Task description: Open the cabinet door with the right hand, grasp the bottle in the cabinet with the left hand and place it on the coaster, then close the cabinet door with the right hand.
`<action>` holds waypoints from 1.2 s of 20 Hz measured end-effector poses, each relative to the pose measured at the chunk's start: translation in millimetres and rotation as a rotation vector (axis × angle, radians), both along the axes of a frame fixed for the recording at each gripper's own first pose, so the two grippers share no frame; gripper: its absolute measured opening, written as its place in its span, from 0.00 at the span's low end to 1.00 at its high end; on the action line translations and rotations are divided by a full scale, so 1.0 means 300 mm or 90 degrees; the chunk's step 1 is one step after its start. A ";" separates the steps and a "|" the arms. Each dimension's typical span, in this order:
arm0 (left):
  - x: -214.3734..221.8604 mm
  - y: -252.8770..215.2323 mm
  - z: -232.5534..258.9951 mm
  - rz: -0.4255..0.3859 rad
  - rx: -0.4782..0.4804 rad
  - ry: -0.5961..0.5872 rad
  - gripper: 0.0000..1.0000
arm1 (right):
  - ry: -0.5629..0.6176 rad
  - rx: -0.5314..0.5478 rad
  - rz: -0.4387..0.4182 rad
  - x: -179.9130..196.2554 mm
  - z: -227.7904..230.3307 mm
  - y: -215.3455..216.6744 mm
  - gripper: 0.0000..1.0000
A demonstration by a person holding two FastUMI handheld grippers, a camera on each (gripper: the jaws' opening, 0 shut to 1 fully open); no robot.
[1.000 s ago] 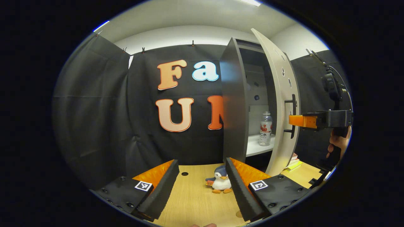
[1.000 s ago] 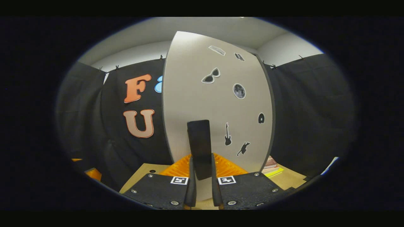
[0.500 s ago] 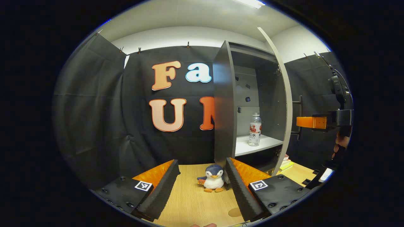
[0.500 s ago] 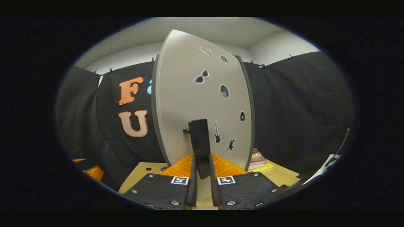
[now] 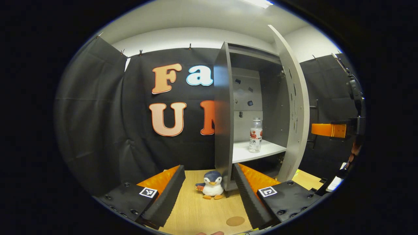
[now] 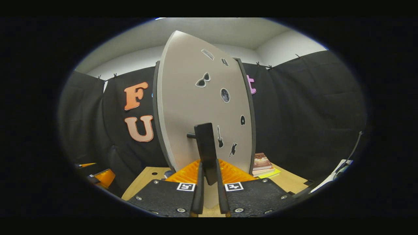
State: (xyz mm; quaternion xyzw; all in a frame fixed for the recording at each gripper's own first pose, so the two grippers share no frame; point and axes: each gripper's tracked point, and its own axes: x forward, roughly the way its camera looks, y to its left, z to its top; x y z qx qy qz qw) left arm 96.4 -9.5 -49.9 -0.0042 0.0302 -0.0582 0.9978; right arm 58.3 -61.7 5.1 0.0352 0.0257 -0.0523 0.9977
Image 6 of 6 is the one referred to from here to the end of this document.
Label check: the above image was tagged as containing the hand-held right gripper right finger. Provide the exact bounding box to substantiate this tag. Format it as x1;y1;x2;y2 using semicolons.
216;159;296;217

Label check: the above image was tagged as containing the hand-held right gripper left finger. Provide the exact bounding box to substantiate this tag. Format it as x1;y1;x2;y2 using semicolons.
128;159;205;217

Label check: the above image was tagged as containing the thin black cable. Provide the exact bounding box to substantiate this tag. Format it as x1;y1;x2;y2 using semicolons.
346;131;363;164

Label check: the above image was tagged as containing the white cabinet door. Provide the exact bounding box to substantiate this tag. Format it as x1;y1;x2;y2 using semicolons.
156;30;253;209

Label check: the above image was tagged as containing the white flat object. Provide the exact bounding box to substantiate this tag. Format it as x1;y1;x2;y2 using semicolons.
310;159;354;194

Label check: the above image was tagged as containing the black backdrop cloth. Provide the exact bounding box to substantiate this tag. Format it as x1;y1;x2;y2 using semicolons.
58;50;368;196

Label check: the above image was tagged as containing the yellow booklet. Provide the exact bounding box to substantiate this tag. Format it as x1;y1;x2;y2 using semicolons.
258;168;281;179

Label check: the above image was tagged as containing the brown cover book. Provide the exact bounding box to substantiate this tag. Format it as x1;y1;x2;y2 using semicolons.
252;152;273;171

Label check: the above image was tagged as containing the black cabinet door handle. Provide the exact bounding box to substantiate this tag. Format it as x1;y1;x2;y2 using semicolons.
187;123;218;186

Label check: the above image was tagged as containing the grey cabinet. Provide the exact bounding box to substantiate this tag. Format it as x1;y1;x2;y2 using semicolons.
152;58;257;177

